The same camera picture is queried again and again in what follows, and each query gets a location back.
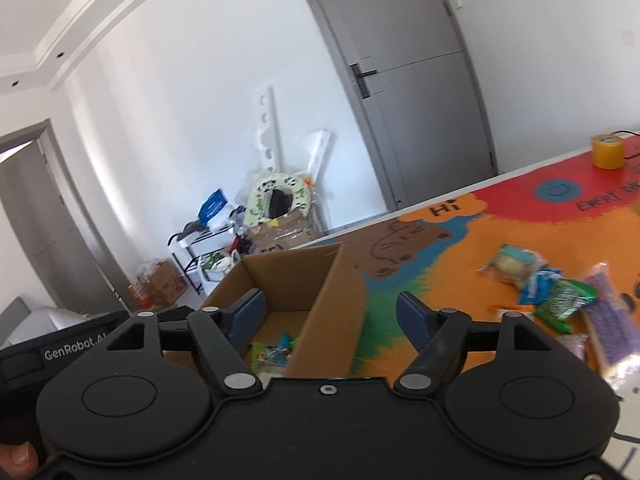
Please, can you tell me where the person's left hand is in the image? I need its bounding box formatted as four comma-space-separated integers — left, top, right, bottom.
0, 441, 39, 480

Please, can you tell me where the black metal rack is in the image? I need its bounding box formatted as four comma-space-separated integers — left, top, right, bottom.
167, 224, 242, 297

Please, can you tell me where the shiny green snack packet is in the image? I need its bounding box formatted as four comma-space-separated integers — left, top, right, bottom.
532, 279, 599, 335

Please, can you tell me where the orange printed carton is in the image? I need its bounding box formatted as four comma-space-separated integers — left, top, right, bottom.
128, 258, 189, 312

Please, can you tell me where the black cable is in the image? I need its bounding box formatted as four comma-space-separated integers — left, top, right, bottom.
612, 130, 640, 162

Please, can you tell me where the panda print toilet seat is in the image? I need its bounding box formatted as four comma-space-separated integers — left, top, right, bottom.
244, 169, 314, 229

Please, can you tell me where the clear white snack packet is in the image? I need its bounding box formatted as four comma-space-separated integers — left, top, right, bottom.
599, 354, 640, 392

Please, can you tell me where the grey side door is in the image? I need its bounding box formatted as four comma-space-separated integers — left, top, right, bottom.
0, 119, 137, 313

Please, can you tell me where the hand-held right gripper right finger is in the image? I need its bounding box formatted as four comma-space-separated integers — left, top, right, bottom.
394, 291, 556, 397

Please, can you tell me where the blue and white bag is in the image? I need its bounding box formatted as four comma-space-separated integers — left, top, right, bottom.
198, 188, 230, 227

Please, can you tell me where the black door handle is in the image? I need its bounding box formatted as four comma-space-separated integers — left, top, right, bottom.
349, 63, 384, 99

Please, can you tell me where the yellow tape roll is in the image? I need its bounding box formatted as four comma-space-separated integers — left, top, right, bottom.
591, 133, 624, 170

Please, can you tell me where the yellow and teal snack packet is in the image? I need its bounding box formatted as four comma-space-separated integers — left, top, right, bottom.
477, 244, 547, 289

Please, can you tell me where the short white foam piece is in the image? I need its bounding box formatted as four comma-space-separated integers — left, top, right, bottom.
304, 129, 332, 183

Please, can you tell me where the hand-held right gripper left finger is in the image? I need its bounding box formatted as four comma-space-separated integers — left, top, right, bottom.
107, 288, 266, 397

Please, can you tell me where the tall white foam board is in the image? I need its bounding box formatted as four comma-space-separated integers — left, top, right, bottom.
253, 84, 282, 172

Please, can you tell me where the colourful printed tablecloth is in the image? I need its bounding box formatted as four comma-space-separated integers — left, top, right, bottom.
305, 132, 640, 480

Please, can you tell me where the taped brown cardboard box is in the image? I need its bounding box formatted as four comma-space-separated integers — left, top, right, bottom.
246, 208, 322, 257

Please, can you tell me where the purple snack packet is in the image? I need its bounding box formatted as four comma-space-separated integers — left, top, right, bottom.
581, 261, 640, 367

